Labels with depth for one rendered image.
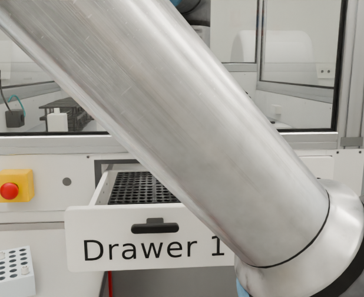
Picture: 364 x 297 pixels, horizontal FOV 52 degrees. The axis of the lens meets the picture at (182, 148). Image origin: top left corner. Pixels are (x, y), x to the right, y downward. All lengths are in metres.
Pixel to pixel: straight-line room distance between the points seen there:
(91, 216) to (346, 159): 0.69
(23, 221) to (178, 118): 0.85
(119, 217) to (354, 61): 0.69
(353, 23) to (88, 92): 0.87
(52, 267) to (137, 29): 0.67
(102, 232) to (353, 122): 0.69
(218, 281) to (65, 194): 0.48
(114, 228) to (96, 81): 0.44
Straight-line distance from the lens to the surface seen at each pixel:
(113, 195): 0.77
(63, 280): 0.77
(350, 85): 1.03
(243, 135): 0.23
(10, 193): 0.93
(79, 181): 0.96
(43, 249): 0.90
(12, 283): 0.73
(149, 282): 1.08
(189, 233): 0.63
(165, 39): 0.21
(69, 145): 0.95
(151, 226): 0.59
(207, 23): 0.67
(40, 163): 0.97
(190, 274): 1.07
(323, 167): 1.02
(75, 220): 0.63
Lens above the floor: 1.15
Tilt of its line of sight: 12 degrees down
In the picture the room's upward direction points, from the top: straight up
